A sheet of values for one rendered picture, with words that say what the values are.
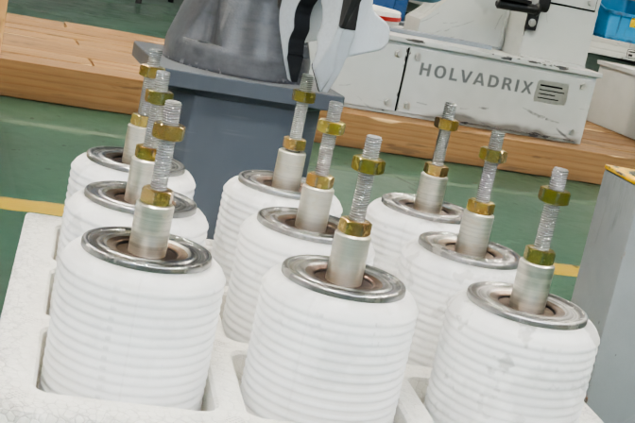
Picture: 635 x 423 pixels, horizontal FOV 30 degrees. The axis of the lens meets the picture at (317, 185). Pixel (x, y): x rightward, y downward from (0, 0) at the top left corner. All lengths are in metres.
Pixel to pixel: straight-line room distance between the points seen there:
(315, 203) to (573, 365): 0.21
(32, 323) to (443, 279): 0.27
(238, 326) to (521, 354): 0.21
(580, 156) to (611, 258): 2.01
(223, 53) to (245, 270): 0.39
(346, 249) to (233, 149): 0.48
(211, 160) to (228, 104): 0.06
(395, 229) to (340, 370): 0.27
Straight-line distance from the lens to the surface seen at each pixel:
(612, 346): 0.97
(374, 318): 0.67
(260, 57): 1.16
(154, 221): 0.67
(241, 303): 0.81
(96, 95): 2.57
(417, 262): 0.82
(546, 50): 3.02
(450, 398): 0.73
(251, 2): 1.16
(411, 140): 2.76
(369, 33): 0.91
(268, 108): 1.16
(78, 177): 0.90
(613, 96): 3.57
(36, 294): 0.81
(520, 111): 2.94
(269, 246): 0.78
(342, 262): 0.70
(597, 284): 0.98
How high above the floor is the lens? 0.44
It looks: 11 degrees down
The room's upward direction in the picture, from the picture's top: 12 degrees clockwise
